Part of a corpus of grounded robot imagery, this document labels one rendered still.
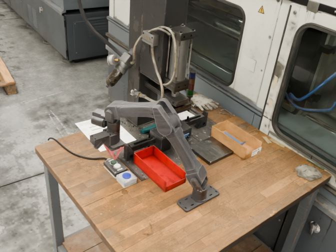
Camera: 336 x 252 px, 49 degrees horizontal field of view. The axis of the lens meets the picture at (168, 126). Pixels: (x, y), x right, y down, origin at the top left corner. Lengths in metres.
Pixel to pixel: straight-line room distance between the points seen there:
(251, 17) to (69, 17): 2.96
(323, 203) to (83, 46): 3.65
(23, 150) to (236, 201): 2.24
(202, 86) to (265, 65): 0.57
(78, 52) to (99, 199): 3.50
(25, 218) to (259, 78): 1.84
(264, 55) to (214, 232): 1.08
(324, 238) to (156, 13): 1.49
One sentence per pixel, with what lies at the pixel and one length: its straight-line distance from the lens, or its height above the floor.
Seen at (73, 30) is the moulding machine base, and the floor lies 0.46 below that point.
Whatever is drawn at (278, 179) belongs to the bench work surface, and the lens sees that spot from 1.86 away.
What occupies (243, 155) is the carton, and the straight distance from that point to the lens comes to 1.91.
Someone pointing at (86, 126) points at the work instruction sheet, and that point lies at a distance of 2.06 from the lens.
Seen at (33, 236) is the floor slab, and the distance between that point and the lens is 2.72.
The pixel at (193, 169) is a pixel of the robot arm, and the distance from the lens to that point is 1.52.
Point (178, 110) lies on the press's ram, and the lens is 1.80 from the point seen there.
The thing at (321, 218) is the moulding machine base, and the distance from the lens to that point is 2.23.
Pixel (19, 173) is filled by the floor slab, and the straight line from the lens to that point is 3.23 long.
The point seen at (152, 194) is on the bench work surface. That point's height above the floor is 0.90.
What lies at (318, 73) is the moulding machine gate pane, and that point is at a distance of 1.94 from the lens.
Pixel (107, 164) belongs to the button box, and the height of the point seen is 0.93.
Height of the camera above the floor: 2.03
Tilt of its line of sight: 33 degrees down
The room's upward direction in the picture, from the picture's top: 6 degrees clockwise
